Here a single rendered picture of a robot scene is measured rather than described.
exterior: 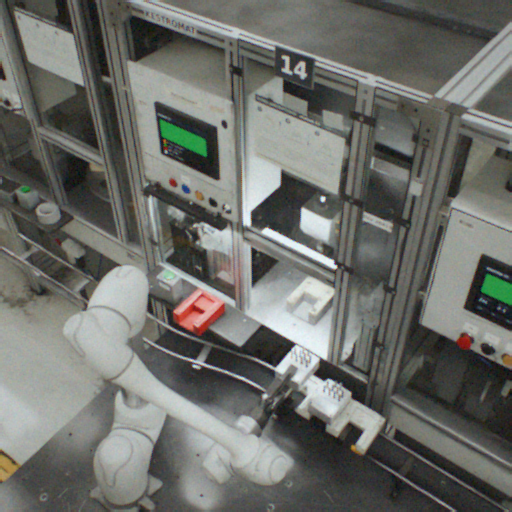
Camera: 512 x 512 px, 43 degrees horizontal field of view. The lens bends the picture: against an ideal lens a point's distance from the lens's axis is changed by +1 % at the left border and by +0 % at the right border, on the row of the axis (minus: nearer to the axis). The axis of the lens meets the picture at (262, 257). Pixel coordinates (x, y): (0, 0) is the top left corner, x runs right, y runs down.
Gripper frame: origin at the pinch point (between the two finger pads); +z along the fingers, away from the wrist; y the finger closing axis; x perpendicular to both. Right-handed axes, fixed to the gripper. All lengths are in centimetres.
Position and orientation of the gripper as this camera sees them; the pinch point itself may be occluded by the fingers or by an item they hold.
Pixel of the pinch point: (289, 377)
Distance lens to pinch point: 217.8
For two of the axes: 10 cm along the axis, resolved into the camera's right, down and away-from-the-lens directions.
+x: -8.0, -4.2, 4.2
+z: 5.9, -6.2, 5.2
